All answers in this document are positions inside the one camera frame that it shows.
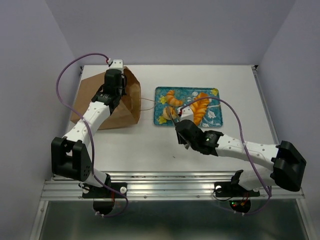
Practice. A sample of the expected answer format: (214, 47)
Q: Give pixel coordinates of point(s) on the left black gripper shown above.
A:
(123, 92)

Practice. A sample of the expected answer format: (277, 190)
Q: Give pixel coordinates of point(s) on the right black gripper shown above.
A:
(180, 139)

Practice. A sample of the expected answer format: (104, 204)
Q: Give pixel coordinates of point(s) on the orange braided fake bread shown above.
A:
(199, 109)

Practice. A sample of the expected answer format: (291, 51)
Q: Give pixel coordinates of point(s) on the small fake bread roll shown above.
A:
(169, 113)

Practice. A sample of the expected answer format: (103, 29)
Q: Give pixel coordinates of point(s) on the brown paper bag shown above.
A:
(127, 112)

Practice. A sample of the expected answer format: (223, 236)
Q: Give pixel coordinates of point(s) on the fake croissant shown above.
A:
(172, 100)

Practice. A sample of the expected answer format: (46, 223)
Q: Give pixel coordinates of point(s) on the metal tongs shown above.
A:
(181, 140)

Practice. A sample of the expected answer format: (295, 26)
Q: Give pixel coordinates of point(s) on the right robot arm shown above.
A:
(279, 165)

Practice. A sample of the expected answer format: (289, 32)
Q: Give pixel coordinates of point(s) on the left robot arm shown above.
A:
(73, 155)

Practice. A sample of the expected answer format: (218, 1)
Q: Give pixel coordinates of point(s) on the teal floral tray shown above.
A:
(206, 111)

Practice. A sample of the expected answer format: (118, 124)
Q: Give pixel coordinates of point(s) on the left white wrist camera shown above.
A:
(115, 64)

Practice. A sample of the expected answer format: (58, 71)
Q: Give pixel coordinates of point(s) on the aluminium mounting rail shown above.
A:
(145, 186)

